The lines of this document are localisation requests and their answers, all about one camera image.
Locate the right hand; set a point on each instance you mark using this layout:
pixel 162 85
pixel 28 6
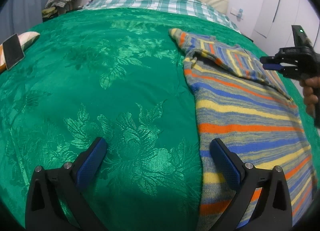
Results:
pixel 310 99

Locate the orange white patterned pillow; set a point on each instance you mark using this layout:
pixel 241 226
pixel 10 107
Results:
pixel 26 39

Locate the blue curtain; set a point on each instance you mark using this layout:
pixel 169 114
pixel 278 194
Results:
pixel 17 16

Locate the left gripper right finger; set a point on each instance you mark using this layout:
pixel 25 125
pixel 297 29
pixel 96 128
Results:
pixel 273 210

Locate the green checkered bed sheet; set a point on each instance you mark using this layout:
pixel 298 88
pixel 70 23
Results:
pixel 194 8

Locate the wall socket with plug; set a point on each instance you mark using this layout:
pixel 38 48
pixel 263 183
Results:
pixel 237 12

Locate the white wardrobe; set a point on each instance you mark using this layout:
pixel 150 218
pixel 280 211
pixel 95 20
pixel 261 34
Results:
pixel 273 27

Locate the grey clothes pile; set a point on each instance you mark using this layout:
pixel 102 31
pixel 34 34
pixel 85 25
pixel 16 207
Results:
pixel 55 8

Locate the black smartphone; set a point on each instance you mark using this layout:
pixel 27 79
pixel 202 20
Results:
pixel 13 52

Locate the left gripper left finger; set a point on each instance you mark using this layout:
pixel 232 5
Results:
pixel 55 200

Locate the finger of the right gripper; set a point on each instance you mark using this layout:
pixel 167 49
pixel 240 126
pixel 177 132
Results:
pixel 269 59
pixel 274 67

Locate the green floral bedspread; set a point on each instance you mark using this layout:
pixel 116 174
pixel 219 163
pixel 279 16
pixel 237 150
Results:
pixel 115 74

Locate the striped knitted sweater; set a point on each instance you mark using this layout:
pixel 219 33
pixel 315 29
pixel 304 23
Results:
pixel 249 109

